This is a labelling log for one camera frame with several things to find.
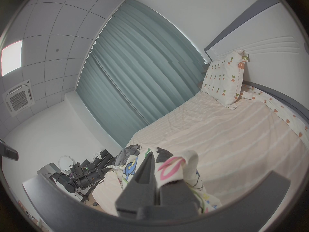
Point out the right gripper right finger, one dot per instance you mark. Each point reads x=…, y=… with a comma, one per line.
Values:
x=179, y=194

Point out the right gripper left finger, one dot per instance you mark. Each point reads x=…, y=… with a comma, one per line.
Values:
x=142, y=187

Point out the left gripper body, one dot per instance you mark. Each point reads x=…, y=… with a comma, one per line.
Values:
x=93, y=177

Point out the white printed pyjama top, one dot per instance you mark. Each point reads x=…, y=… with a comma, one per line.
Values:
x=176, y=170

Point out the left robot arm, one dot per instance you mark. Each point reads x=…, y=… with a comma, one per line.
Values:
x=61, y=180

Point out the grey garment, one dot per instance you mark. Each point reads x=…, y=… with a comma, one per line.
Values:
x=125, y=153

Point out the bed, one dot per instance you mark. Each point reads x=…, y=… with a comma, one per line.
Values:
x=217, y=134

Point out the ceiling air conditioner vent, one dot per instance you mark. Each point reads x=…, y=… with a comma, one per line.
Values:
x=19, y=98

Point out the blue-green curtain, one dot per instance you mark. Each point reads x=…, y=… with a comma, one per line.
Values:
x=135, y=69

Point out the white printed pillow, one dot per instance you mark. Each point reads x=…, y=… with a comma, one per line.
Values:
x=223, y=81

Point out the ceiling light panel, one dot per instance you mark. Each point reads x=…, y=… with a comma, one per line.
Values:
x=12, y=57

